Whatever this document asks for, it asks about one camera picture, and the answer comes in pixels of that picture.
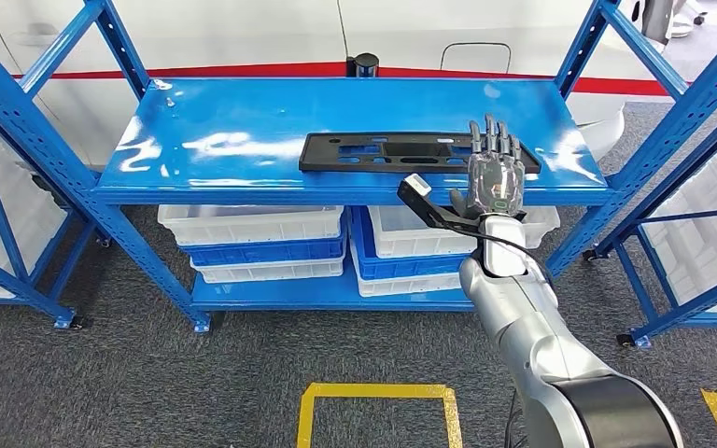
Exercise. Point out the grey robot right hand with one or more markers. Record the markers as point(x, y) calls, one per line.
point(497, 185)

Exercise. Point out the black plastic part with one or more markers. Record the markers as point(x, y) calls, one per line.
point(318, 154)

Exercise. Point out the blue metal shelf rack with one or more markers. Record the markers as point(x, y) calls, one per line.
point(334, 105)
point(705, 297)
point(0, 278)

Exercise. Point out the white plastic bin stack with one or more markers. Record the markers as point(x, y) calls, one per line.
point(705, 241)
point(0, 210)

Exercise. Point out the white vehicle body red stripe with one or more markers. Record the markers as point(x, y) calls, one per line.
point(241, 31)

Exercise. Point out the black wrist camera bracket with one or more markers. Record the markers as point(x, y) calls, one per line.
point(423, 210)

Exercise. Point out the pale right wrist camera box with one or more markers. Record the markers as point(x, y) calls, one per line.
point(417, 185)

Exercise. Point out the black cylinder post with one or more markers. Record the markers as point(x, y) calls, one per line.
point(365, 65)

